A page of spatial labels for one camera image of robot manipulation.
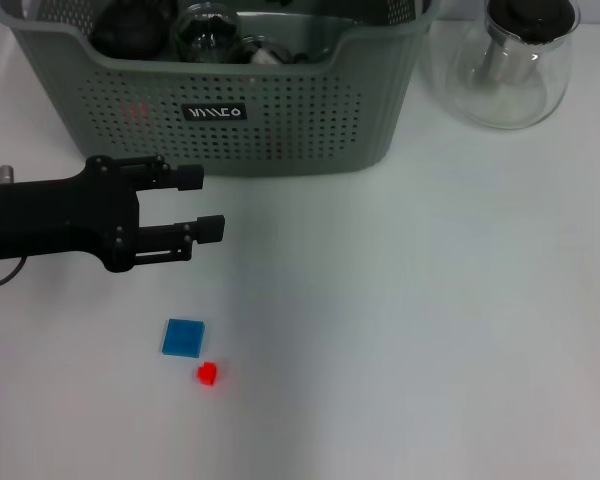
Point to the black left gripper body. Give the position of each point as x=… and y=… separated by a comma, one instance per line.
x=55, y=220

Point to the glass teapot steel infuser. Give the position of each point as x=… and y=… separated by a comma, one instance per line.
x=505, y=100

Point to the black round teapot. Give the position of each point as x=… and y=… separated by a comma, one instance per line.
x=125, y=30

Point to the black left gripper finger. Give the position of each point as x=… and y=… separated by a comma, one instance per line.
x=180, y=237
x=187, y=178

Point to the grey perforated storage bin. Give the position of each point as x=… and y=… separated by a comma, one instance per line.
x=330, y=130

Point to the small red building brick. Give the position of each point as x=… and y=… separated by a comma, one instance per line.
x=206, y=374

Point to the blue square building plate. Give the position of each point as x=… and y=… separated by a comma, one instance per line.
x=182, y=338

